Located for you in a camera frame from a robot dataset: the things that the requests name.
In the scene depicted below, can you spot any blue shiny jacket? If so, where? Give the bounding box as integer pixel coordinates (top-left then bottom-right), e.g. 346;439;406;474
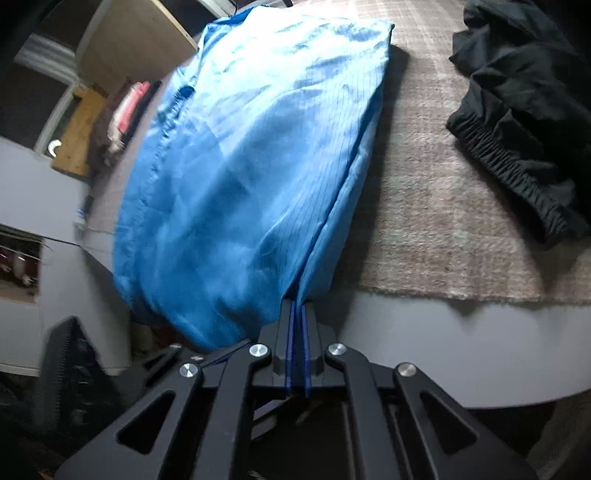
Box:
112;6;394;351

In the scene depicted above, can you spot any plaid woven table cloth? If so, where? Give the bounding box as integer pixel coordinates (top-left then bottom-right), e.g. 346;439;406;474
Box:
303;1;590;304

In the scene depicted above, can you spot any brown folded garment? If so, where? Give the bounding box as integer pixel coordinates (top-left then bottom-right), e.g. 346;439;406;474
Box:
86;78;132;178

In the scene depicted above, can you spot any orange wooden board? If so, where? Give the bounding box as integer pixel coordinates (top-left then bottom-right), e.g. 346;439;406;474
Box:
51;87;106;179

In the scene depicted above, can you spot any pink folded garment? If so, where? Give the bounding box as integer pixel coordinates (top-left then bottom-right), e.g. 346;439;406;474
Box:
107;81;150;143

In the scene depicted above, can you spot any black crumpled garment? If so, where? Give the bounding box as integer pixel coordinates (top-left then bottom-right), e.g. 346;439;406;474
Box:
447;1;590;248

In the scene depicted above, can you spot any light wooden board panel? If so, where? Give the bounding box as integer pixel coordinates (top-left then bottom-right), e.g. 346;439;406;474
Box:
75;0;197;94

